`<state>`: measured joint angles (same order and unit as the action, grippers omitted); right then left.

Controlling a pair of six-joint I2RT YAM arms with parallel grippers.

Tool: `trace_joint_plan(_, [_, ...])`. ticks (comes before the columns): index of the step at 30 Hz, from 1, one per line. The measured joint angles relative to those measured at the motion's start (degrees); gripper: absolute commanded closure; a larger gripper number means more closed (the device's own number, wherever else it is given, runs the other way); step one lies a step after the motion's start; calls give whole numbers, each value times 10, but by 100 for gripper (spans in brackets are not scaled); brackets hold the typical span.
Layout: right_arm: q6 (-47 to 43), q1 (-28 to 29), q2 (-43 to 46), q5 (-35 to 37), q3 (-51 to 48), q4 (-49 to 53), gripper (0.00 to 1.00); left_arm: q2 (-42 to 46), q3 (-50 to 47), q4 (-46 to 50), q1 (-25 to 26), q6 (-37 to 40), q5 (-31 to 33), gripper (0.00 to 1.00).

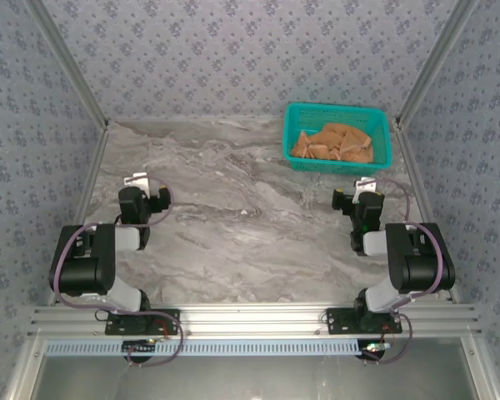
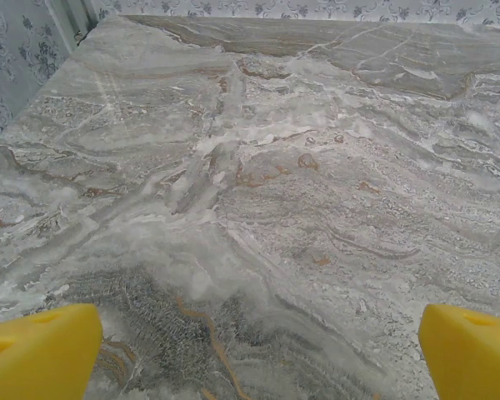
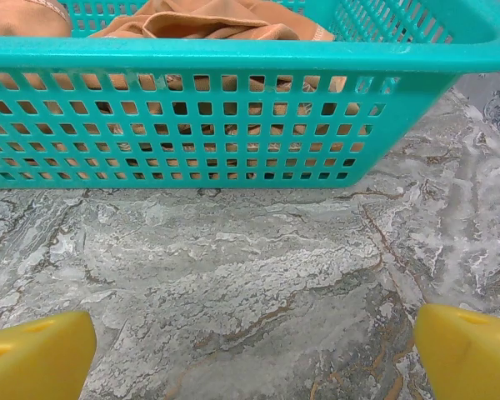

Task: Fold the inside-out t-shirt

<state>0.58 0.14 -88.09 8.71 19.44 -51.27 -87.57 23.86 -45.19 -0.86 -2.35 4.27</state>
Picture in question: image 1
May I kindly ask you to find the teal plastic mesh basket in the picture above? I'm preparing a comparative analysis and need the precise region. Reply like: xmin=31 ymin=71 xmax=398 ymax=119
xmin=282 ymin=102 xmax=395 ymax=176

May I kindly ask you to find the slotted grey cable duct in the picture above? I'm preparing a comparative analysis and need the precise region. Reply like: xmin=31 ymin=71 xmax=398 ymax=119
xmin=44 ymin=337 xmax=360 ymax=358

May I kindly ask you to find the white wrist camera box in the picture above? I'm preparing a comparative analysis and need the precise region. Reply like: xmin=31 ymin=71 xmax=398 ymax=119
xmin=353 ymin=177 xmax=379 ymax=204
xmin=123 ymin=172 xmax=151 ymax=198

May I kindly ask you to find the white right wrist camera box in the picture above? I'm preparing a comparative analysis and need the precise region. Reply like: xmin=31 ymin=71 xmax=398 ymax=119
xmin=353 ymin=177 xmax=379 ymax=204

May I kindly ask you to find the aluminium corner post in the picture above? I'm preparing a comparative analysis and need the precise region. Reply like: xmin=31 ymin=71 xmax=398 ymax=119
xmin=24 ymin=0 xmax=110 ymax=129
xmin=393 ymin=0 xmax=483 ymax=126

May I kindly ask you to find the small black electronics board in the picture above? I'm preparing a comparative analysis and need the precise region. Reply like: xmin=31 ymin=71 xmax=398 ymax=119
xmin=356 ymin=340 xmax=392 ymax=363
xmin=122 ymin=339 xmax=158 ymax=363

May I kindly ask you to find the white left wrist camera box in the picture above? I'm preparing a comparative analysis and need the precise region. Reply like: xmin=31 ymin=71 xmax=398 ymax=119
xmin=123 ymin=172 xmax=151 ymax=198

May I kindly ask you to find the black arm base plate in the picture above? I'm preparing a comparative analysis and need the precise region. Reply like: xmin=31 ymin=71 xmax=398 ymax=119
xmin=325 ymin=307 xmax=403 ymax=335
xmin=104 ymin=308 xmax=182 ymax=336

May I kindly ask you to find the orange-tan t-shirt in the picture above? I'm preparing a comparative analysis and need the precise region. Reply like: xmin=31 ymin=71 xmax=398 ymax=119
xmin=291 ymin=122 xmax=375 ymax=163

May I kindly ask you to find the long aluminium frame rail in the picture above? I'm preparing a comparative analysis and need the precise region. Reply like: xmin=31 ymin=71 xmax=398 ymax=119
xmin=27 ymin=302 xmax=483 ymax=337

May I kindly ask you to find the grey metal shelf panel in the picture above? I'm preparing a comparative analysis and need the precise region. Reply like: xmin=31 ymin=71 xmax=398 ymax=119
xmin=35 ymin=354 xmax=478 ymax=400

